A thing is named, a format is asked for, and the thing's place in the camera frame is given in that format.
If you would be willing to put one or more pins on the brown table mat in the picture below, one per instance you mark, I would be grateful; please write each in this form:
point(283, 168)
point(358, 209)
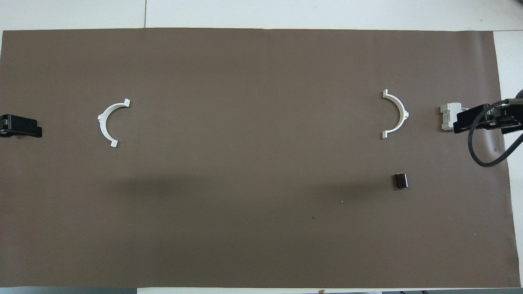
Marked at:
point(261, 81)

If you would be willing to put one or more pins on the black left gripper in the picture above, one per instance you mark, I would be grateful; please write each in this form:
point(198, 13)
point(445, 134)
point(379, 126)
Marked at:
point(20, 125)

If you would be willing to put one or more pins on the dark brown pipe coupling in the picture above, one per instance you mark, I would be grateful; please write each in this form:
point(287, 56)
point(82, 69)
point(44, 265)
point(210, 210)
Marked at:
point(401, 181)

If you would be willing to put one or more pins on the white half pipe clamp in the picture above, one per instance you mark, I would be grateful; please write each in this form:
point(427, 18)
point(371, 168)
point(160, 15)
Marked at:
point(404, 114)
point(102, 121)

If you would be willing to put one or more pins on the grey white plastic block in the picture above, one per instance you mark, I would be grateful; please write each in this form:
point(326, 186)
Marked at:
point(448, 117)

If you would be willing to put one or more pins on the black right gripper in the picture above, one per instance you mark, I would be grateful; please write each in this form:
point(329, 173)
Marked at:
point(474, 119)

